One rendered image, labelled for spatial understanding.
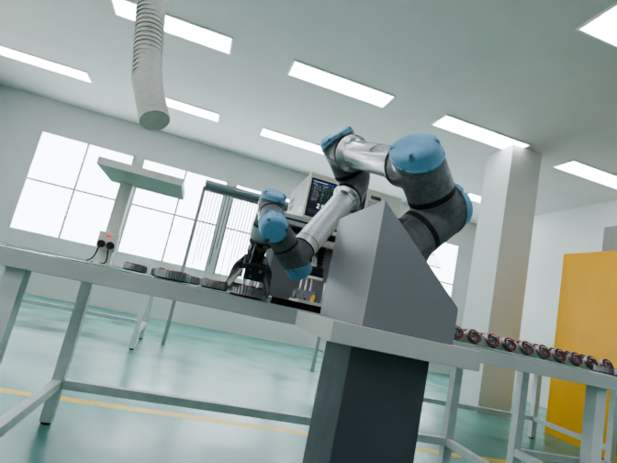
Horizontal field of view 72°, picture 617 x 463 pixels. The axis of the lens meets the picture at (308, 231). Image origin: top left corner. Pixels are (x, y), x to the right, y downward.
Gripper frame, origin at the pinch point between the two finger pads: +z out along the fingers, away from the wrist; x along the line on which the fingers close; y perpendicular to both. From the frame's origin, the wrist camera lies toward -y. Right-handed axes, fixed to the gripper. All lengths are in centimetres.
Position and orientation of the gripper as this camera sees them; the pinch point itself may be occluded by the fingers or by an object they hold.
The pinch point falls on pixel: (246, 292)
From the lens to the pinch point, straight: 137.3
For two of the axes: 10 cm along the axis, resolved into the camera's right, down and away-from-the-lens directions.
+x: 9.5, 2.4, 1.8
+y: 0.8, 3.7, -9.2
